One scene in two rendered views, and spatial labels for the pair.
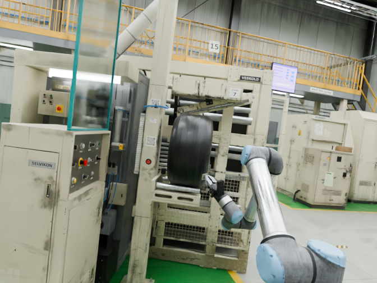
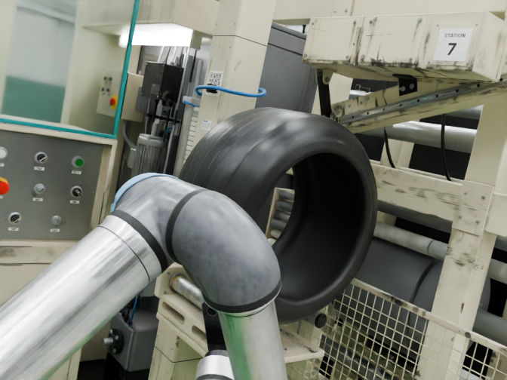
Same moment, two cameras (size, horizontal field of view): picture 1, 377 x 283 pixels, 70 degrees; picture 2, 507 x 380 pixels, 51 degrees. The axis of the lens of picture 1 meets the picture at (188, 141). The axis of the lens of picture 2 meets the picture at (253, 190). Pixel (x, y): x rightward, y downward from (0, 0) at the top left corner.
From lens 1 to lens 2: 1.50 m
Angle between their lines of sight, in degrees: 47
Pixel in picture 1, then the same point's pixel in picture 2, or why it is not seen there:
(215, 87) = (400, 35)
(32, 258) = not seen: outside the picture
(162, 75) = (235, 10)
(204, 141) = (229, 178)
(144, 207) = (168, 332)
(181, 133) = (198, 151)
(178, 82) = (316, 32)
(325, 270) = not seen: outside the picture
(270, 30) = not seen: outside the picture
